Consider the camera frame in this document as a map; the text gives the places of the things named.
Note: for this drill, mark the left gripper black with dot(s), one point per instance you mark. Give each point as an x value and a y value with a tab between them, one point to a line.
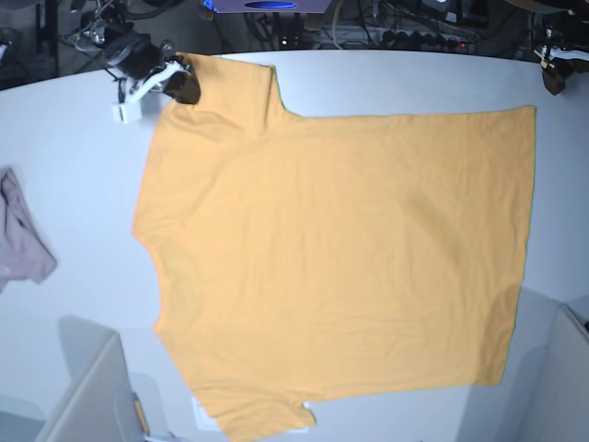
555	75

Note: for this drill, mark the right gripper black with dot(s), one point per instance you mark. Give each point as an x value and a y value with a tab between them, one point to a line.
135	55

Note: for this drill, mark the orange T-shirt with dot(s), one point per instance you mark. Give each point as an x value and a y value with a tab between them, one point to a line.
312	259

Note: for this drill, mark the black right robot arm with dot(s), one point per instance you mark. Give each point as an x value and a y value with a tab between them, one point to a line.
108	31

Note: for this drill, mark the purple box with blue oval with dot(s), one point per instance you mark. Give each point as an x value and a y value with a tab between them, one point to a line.
279	6

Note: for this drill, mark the black power strip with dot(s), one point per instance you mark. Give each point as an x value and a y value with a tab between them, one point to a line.
422	41

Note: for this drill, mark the pink cloth at left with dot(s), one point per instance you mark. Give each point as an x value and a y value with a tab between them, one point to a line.
23	254

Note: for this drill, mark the grey bin lower right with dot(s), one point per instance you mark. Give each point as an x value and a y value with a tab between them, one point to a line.
549	397

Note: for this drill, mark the grey bin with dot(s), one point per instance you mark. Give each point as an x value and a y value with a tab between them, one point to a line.
66	381
549	397

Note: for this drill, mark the grey bin lower left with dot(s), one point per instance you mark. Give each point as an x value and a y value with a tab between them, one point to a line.
66	381

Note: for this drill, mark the white label plate on table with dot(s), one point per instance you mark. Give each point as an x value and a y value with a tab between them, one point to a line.
205	422

